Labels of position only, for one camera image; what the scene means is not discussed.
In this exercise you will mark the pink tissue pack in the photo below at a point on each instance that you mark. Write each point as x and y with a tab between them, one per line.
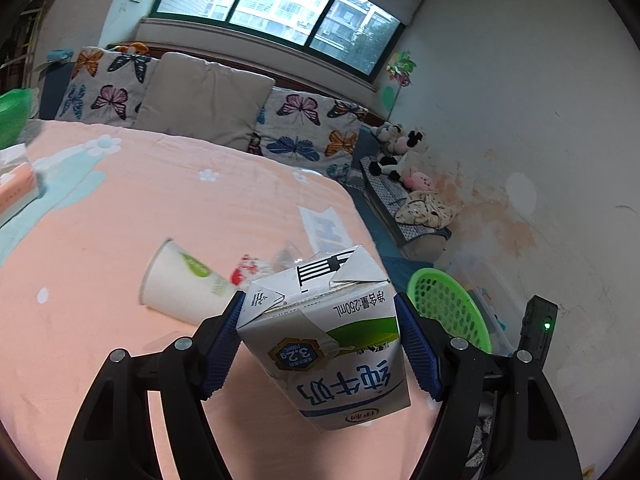
19	183

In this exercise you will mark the red white wrapper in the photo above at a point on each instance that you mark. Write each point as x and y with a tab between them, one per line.
248	270

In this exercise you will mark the clear plastic storage box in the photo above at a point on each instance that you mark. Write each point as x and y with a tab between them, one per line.
501	310

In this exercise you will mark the white paper cup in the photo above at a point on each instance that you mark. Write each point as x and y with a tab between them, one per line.
182	287

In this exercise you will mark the white blue milk carton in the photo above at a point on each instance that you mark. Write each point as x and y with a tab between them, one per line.
326	332

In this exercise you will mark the pink plush toy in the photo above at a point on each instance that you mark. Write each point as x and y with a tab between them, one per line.
416	180

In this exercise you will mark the colourful pinwheel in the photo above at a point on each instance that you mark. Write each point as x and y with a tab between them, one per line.
399	70

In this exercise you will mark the grey pillow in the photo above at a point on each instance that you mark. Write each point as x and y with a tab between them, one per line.
203	100

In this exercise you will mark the butterfly pillow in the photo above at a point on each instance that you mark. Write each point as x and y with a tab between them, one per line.
106	87
308	131

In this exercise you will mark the green plastic basket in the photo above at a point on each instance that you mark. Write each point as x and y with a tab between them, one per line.
436	294

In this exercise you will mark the clear plastic cup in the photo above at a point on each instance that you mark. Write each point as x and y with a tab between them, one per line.
287	257

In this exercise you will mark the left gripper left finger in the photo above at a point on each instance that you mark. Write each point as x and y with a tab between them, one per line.
134	399

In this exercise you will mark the cow plush toy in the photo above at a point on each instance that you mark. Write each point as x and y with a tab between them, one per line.
395	141

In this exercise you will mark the green cushion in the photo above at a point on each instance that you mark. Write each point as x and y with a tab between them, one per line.
15	109

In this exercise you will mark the blue patterned mat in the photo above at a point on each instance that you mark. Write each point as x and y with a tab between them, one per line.
387	197

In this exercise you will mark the right butterfly pillow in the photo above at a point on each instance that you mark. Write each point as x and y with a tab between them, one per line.
308	131

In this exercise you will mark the spotted cream cloth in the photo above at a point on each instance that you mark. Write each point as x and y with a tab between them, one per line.
426	208

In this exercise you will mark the left butterfly pillow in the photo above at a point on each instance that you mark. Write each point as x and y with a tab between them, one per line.
106	87

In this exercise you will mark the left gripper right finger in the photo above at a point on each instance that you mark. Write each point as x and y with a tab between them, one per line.
528	436

